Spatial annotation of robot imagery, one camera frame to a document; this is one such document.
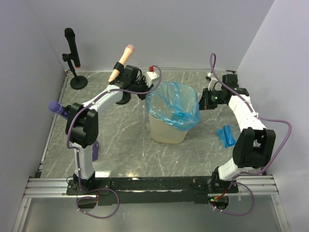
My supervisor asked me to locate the black stand for black microphone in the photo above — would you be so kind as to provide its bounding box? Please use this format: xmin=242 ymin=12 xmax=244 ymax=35
xmin=62 ymin=54 xmax=88 ymax=90

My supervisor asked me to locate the cream plastic trash bin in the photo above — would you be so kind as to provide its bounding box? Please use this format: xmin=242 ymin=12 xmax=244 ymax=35
xmin=149 ymin=115 xmax=188 ymax=144

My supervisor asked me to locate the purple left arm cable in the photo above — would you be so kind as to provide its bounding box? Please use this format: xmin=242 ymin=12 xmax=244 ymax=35
xmin=66 ymin=65 xmax=162 ymax=219

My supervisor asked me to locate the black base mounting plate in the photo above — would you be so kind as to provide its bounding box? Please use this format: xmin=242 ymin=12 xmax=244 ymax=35
xmin=66 ymin=176 xmax=239 ymax=206

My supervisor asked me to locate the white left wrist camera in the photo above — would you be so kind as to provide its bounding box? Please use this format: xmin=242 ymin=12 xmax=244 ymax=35
xmin=144 ymin=66 xmax=159 ymax=87

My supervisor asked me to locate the peach pink microphone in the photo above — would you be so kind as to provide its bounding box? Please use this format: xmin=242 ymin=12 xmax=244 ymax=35
xmin=108 ymin=44 xmax=135 ymax=83

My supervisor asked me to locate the blue plastic trash bag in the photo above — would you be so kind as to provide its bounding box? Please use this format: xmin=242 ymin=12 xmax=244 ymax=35
xmin=145 ymin=82 xmax=200 ymax=131

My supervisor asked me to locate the purple wedge holder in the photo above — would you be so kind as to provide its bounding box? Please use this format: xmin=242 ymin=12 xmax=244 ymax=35
xmin=92 ymin=141 xmax=99 ymax=161

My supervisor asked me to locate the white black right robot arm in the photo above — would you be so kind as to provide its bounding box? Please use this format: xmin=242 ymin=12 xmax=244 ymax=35
xmin=199 ymin=73 xmax=276 ymax=193

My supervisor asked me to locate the purple microphone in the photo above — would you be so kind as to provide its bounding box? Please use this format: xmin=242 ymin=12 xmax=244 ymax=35
xmin=48 ymin=101 xmax=70 ymax=120

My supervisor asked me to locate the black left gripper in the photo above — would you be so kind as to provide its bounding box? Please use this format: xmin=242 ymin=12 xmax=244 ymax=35
xmin=130 ymin=75 xmax=154 ymax=100

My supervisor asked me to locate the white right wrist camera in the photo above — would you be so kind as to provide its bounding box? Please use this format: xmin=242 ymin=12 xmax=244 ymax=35
xmin=206 ymin=72 xmax=219 ymax=91

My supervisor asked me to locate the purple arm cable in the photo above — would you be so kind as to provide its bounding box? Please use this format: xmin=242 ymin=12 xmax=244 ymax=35
xmin=209 ymin=53 xmax=293 ymax=216
xmin=66 ymin=65 xmax=162 ymax=219

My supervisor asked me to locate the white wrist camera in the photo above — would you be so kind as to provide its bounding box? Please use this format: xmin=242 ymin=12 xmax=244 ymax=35
xmin=206 ymin=72 xmax=219 ymax=91
xmin=144 ymin=66 xmax=159 ymax=87

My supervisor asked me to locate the aluminium rail frame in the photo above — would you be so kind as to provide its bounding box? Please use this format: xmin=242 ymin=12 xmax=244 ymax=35
xmin=23 ymin=175 xmax=279 ymax=198

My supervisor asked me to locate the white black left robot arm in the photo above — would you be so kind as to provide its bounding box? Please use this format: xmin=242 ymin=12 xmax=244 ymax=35
xmin=66 ymin=65 xmax=162 ymax=194

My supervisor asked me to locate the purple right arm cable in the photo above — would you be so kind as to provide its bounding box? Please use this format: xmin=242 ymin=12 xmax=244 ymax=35
xmin=209 ymin=53 xmax=293 ymax=216

